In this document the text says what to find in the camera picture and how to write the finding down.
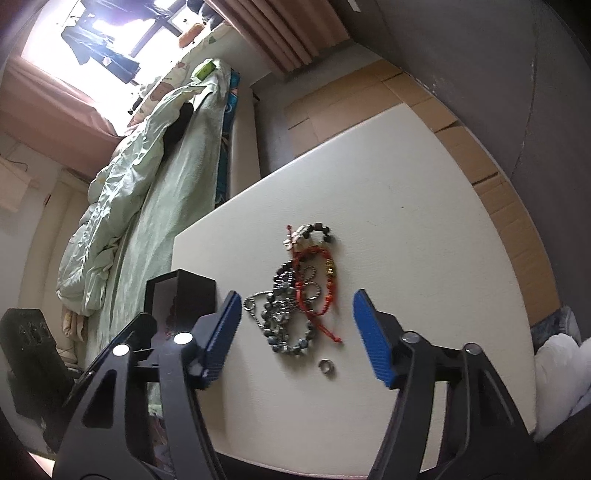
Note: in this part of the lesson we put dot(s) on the pink curtain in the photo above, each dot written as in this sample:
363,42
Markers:
54,119
288,34

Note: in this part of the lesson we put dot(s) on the pink right curtain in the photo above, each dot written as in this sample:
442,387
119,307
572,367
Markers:
288,34

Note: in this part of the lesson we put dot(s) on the white low table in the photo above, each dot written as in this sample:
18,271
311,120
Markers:
411,231

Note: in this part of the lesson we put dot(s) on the black garment on bed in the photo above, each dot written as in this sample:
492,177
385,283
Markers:
175,132

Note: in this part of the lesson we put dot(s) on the light green crumpled duvet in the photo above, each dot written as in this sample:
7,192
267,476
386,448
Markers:
115,195

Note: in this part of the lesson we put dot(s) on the flattened cardboard sheets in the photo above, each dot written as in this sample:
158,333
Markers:
371,90

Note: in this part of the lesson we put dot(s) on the black square jewelry box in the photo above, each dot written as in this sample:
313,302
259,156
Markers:
176,300

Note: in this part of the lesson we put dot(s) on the dark wardrobe doors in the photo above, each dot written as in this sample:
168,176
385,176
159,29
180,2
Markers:
517,74

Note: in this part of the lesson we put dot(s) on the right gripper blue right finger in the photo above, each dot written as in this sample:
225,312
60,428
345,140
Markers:
484,435

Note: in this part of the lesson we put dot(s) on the white slipper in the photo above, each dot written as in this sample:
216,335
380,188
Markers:
562,382

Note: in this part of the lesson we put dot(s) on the orange plush on sill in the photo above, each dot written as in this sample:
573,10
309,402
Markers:
188,37

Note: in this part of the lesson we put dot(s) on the hanging dark clothes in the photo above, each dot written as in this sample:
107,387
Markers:
87,32

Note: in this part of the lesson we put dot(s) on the pink hanging towel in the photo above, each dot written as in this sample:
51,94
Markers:
14,184

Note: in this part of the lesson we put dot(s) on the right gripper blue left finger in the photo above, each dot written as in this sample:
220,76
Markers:
108,434

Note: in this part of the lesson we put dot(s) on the pink left curtain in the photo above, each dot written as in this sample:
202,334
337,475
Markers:
54,119

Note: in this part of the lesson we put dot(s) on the green tissue pack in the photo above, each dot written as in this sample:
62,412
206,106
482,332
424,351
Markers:
203,71

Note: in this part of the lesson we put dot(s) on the pink pillow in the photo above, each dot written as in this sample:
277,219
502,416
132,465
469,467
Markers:
73,325

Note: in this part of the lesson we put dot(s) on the green bed with cream frame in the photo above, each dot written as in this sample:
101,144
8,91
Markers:
215,160

